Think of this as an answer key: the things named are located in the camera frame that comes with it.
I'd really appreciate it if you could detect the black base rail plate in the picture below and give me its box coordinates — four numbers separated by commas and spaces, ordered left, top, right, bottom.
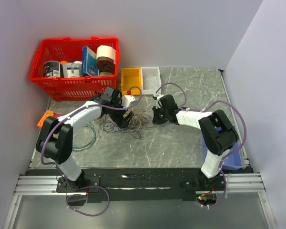
56, 168, 225, 203

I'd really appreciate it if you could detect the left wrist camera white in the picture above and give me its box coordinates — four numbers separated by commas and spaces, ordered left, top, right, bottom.
122, 95, 136, 108

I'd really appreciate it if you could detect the white paper roll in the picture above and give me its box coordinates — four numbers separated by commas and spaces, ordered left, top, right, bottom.
96, 45, 116, 64

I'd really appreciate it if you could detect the blue book box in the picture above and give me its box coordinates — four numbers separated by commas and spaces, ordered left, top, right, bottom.
82, 46, 99, 77

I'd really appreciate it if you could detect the white plastic bin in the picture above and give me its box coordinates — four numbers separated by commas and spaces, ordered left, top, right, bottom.
141, 67, 162, 95

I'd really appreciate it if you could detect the blue plastic bin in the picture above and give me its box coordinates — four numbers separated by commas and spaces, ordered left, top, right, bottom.
202, 136, 243, 170

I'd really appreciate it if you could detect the black labelled can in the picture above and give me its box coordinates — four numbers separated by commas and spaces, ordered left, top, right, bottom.
43, 61, 61, 78

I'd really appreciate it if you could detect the grey labelled can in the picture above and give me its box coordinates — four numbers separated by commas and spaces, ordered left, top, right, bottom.
62, 62, 82, 78

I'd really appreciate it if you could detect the yellow plastic bin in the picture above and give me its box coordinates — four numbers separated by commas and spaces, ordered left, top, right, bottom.
121, 67, 142, 95

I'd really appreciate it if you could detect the cable pile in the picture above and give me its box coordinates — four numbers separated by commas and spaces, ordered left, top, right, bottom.
97, 108, 154, 140

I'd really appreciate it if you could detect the brown round object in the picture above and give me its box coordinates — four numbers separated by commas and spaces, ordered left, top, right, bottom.
96, 57, 115, 72

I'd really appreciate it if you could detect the red plastic shopping basket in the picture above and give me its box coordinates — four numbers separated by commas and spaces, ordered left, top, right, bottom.
29, 37, 120, 102

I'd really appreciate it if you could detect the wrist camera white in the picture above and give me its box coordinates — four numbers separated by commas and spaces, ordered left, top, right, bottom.
153, 93, 163, 100
122, 95, 136, 108

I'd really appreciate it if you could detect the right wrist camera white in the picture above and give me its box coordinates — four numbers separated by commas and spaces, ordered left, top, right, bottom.
153, 93, 163, 100

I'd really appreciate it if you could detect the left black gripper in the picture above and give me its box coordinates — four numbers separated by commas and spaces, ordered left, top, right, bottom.
109, 97, 134, 128

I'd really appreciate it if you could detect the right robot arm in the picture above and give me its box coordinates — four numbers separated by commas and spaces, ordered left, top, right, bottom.
153, 94, 239, 190

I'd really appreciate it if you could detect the orange pink snack box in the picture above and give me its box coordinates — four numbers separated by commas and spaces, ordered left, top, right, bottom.
37, 110, 63, 129

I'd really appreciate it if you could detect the white cable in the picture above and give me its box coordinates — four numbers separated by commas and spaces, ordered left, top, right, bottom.
144, 75, 158, 89

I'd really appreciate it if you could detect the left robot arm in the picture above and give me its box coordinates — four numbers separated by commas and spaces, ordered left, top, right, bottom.
35, 86, 136, 192

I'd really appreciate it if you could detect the green coiled cable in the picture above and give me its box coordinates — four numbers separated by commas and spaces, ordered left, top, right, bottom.
72, 124, 97, 152

